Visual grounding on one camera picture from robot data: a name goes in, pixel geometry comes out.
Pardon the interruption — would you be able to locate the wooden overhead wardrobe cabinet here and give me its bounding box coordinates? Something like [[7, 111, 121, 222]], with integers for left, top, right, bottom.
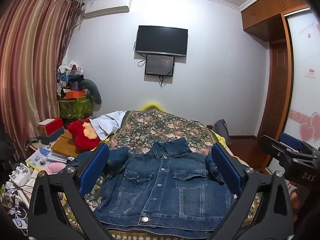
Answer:
[[240, 0, 311, 43]]

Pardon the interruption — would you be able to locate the open picture magazine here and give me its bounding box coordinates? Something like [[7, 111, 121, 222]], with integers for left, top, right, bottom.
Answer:
[[24, 147, 54, 168]]

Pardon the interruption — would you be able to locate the white air conditioner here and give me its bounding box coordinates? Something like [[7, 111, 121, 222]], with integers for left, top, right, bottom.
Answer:
[[83, 0, 132, 20]]

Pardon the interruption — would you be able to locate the pink plush cloth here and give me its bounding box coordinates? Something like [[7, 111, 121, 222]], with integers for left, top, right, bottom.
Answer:
[[44, 162, 67, 176]]

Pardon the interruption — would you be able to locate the white pillow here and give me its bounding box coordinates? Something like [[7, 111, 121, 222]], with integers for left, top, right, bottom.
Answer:
[[89, 111, 127, 140]]

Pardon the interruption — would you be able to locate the red plush toy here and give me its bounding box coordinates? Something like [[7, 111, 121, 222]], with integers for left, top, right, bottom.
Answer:
[[67, 120, 100, 152]]

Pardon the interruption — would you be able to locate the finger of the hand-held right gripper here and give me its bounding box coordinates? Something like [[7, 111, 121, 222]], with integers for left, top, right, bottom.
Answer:
[[279, 132, 316, 155], [259, 135, 318, 162]]

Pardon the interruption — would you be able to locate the floral bedspread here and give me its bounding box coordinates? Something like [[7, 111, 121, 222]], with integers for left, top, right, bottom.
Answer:
[[59, 109, 265, 240]]

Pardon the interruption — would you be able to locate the white power strip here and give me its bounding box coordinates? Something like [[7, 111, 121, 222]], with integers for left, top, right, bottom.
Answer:
[[12, 217, 28, 230]]

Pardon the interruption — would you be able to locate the white heart-print sliding door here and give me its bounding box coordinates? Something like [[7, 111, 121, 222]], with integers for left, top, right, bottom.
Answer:
[[285, 7, 320, 153]]

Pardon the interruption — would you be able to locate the striped pink curtain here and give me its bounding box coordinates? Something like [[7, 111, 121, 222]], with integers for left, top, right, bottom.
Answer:
[[0, 0, 83, 160]]

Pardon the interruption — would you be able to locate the pink door sticker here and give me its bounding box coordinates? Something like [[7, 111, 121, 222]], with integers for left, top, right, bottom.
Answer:
[[304, 67, 318, 78]]

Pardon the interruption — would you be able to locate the black bag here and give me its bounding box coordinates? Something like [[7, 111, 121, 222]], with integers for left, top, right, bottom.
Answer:
[[0, 129, 17, 172]]

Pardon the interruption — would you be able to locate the stack of books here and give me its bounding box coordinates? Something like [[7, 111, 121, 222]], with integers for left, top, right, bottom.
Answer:
[[46, 148, 75, 163]]

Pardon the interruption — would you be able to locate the tangle of cables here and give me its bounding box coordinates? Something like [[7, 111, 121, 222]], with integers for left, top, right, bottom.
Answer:
[[0, 180, 34, 220]]

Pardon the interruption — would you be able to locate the grey-blue cloth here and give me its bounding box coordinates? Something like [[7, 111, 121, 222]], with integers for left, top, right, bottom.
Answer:
[[212, 119, 232, 147]]

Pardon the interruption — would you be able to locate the small black wall monitor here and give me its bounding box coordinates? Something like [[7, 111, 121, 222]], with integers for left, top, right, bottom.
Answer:
[[145, 54, 175, 77]]

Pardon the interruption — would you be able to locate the green patterned storage box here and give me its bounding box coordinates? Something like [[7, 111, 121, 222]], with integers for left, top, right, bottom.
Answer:
[[59, 95, 93, 119]]

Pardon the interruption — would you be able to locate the orange box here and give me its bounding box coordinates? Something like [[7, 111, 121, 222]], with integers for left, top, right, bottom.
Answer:
[[65, 90, 86, 99]]

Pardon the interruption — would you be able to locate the red box with white lid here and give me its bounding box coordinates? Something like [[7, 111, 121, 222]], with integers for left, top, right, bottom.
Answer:
[[37, 117, 64, 136]]

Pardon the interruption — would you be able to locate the white printed carton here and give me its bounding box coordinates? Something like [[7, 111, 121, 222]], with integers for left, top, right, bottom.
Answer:
[[9, 163, 33, 183]]

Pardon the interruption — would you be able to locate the dark grey box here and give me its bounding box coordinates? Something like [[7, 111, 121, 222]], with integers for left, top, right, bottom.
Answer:
[[40, 127, 65, 145]]

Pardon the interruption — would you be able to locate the blue denim jacket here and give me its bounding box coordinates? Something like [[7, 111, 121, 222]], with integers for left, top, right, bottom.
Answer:
[[64, 137, 237, 232]]

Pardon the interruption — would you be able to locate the pile of mixed clothes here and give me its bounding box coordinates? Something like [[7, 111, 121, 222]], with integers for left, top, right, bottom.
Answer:
[[56, 60, 85, 98]]

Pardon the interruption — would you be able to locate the striped black-white item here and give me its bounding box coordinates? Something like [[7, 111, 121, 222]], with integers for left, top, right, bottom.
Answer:
[[24, 136, 41, 148]]

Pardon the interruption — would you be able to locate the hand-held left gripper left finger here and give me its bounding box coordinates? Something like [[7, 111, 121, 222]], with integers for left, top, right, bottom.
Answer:
[[27, 142, 118, 240]]

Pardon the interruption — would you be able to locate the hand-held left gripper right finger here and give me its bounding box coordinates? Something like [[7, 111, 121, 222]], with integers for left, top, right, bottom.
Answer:
[[211, 144, 294, 240]]

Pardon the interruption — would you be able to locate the grey neck pillow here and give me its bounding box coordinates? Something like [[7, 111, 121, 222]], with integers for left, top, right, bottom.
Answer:
[[79, 78, 102, 105]]

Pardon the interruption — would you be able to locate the wall-mounted black television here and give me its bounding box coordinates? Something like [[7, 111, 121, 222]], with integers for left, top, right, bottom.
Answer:
[[135, 25, 189, 57]]

